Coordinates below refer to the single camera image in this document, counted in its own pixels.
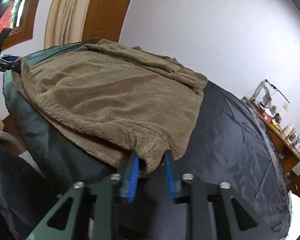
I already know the beige pleated curtain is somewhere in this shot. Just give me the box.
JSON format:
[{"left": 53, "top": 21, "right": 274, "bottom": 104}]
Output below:
[{"left": 44, "top": 0, "right": 90, "bottom": 48}]

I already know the yellow box on desk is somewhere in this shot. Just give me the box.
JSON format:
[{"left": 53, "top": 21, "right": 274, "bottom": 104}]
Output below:
[{"left": 271, "top": 119, "right": 281, "bottom": 131}]

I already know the wooden desk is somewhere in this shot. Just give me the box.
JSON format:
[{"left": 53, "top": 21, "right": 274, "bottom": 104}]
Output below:
[{"left": 242, "top": 96, "right": 300, "bottom": 174}]

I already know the window with dark frame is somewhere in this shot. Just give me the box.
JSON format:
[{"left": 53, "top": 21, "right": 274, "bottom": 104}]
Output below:
[{"left": 0, "top": 0, "right": 39, "bottom": 49}]

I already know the white thermos bottle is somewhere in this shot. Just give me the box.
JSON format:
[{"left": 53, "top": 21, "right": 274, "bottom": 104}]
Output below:
[{"left": 282, "top": 124, "right": 294, "bottom": 139}]

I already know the brown fleece sweater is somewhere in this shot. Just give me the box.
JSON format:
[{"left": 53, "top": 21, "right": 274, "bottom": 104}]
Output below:
[{"left": 12, "top": 40, "right": 208, "bottom": 175}]

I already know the brown wooden door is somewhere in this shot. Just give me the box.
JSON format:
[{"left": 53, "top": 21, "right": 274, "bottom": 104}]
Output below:
[{"left": 82, "top": 0, "right": 131, "bottom": 42}]

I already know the floral pink white bedding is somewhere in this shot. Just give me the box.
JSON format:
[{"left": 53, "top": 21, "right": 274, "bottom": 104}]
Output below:
[{"left": 283, "top": 191, "right": 300, "bottom": 240}]

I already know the white kettle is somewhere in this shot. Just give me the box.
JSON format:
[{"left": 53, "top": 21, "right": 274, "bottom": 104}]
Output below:
[{"left": 287, "top": 130, "right": 298, "bottom": 145}]

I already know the red box on desk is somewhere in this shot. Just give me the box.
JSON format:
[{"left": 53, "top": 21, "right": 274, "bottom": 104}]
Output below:
[{"left": 257, "top": 107, "right": 273, "bottom": 123}]

